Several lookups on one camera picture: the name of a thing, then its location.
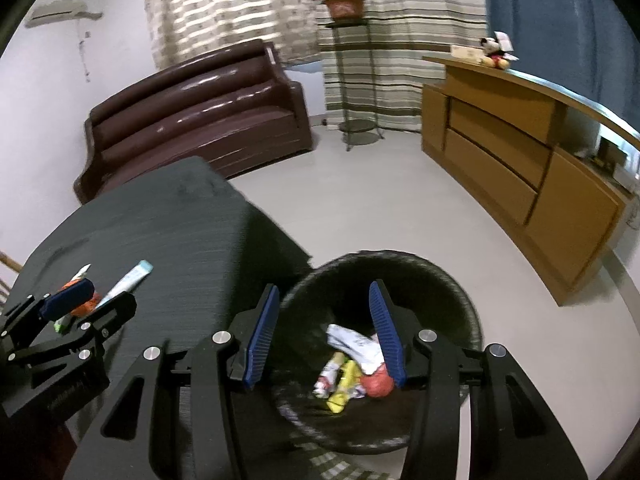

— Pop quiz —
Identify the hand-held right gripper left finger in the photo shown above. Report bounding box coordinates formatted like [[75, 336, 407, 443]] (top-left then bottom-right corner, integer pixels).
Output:
[[62, 283, 281, 480]]

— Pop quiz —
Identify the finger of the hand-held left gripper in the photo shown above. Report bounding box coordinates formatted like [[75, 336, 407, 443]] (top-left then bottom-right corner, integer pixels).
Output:
[[10, 290, 138, 376], [0, 277, 96, 361]]

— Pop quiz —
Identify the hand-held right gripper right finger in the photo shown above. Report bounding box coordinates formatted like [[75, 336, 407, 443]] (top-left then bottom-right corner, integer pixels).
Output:
[[368, 280, 588, 480]]

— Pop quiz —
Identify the small orange wrapper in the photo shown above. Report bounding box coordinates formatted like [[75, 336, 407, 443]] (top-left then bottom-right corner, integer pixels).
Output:
[[59, 282, 101, 317]]

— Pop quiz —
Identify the white teal toothpaste tube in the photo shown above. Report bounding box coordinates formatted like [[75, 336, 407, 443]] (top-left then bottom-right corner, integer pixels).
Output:
[[92, 260, 153, 311]]

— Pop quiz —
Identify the black woven waste bin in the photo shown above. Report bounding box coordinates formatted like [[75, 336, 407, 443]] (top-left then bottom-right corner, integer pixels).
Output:
[[270, 249, 485, 456]]

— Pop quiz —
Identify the yellow wrapper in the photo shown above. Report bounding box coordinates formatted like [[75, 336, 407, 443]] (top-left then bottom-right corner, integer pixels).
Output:
[[326, 360, 363, 415]]

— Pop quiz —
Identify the white red wrapper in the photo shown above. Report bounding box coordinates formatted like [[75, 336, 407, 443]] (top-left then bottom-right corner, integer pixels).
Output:
[[313, 352, 348, 400]]

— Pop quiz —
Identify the dark grey table cloth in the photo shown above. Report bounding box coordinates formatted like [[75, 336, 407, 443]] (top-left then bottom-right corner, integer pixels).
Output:
[[0, 156, 313, 461]]

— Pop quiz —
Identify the wooden cabinet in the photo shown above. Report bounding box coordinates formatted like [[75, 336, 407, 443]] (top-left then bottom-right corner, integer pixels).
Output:
[[421, 55, 640, 307]]

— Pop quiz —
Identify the black metal plant stand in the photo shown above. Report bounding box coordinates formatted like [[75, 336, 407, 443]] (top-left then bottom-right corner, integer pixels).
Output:
[[325, 17, 386, 152]]

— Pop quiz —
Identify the brown leather sofa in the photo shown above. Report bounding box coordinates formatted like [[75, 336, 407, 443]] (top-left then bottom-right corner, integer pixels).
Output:
[[73, 38, 314, 204]]

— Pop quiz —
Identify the white air conditioner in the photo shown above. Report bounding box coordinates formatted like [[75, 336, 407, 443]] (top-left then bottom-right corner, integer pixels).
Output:
[[25, 0, 103, 29]]

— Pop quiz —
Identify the small brown box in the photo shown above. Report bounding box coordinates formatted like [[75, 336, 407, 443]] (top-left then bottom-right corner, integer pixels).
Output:
[[597, 137, 626, 168]]

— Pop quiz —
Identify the white device on shelf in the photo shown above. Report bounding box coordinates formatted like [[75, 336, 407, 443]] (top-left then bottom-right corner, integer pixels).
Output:
[[612, 152, 640, 186]]

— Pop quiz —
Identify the mouse plush toy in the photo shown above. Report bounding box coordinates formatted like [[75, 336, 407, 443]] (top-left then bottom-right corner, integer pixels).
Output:
[[479, 37, 516, 71]]

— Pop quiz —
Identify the green striped curtain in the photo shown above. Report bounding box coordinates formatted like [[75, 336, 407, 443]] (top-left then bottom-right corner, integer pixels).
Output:
[[305, 0, 488, 133]]

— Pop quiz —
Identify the beige patterned curtain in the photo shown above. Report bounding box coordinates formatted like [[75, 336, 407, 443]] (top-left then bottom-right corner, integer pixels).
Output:
[[141, 0, 326, 71]]

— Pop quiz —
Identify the potted plant in terracotta pot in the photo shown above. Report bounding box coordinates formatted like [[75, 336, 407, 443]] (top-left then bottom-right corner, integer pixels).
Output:
[[309, 0, 378, 22]]

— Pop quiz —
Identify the blue curtain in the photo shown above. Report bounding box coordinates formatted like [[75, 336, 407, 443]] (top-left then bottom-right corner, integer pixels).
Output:
[[477, 0, 640, 136]]

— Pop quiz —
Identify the wooden chair frame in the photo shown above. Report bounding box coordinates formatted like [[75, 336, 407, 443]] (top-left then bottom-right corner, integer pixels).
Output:
[[0, 250, 23, 306]]

